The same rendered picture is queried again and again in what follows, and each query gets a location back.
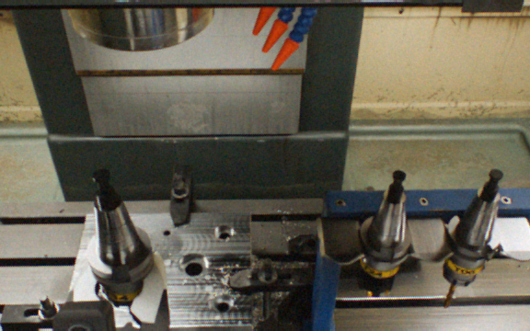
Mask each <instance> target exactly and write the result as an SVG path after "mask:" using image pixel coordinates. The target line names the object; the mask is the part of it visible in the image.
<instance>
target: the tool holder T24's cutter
mask: <svg viewBox="0 0 530 331"><path fill-rule="evenodd" d="M394 277H395V275H394V274H393V275H391V276H389V277H386V278H375V277H373V276H371V275H370V274H368V273H367V272H366V271H365V270H364V269H363V267H361V271H360V274H359V275H358V279H357V280H358V286H359V289H360V290H362V289H365V290H366V291H367V297H372V298H379V295H380V294H381V293H384V292H385V295H388V294H389V292H390V291H391V287H392V284H393V280H394Z"/></svg>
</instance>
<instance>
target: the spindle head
mask: <svg viewBox="0 0 530 331"><path fill-rule="evenodd" d="M463 3H464V0H443V1H442V2H440V3H438V4H435V5H425V4H423V3H421V2H420V1H419V0H403V1H362V0H0V10H7V9H108V8H261V7H414V6H462V5H463Z"/></svg>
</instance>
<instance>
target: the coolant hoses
mask: <svg viewBox="0 0 530 331"><path fill-rule="evenodd" d="M275 9H276V7H261V8H260V9H259V13H258V16H257V19H256V22H255V25H254V28H253V30H252V34H254V35H258V34H259V32H260V31H261V29H262V28H263V26H264V25H265V23H266V22H267V21H268V19H269V18H270V16H271V14H272V13H273V12H274V10H275ZM280 9H281V11H280V12H279V13H277V17H278V18H277V19H275V20H274V21H273V24H272V26H271V30H270V32H269V34H268V36H267V38H266V40H265V42H264V44H263V46H262V49H261V50H262V51H263V52H267V51H268V50H269V49H270V48H271V46H272V45H273V44H274V43H275V42H276V40H278V39H279V38H280V37H281V36H282V34H283V33H284V32H285V31H286V30H287V29H288V28H289V23H288V22H290V21H292V20H293V19H294V12H295V10H296V7H280ZM317 9H318V7H302V8H301V14H300V15H299V17H298V18H297V21H298V22H296V23H295V24H294V29H293V30H292V31H291V32H290V34H289V36H290V37H289V38H286V40H285V42H284V44H283V46H282V48H281V50H280V52H279V53H277V55H276V58H275V60H274V62H273V64H272V66H271V69H272V71H276V70H277V69H279V68H280V67H281V66H282V65H283V64H284V63H285V62H286V61H287V60H288V59H289V58H290V57H291V55H292V54H293V53H294V51H295V50H297V49H298V48H299V42H303V41H304V39H305V34H307V33H308V32H309V27H310V26H312V24H313V21H314V19H313V17H316V15H317Z"/></svg>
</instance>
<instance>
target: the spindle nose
mask: <svg viewBox="0 0 530 331"><path fill-rule="evenodd" d="M67 11H68V14H69V16H70V17H71V19H72V23H73V26H74V28H75V30H76V31H77V32H78V34H79V35H80V36H81V37H82V38H83V39H85V40H87V41H89V42H91V43H93V44H96V45H98V46H99V47H102V48H106V49H109V50H114V51H128V52H142V51H158V50H161V49H164V48H167V47H171V46H174V45H177V44H180V43H182V42H184V41H186V40H189V39H191V38H193V37H194V36H196V35H197V34H199V33H200V32H201V31H202V30H204V29H205V28H206V27H207V26H208V25H209V24H210V22H211V21H212V19H213V16H214V11H215V8H108V9H67Z"/></svg>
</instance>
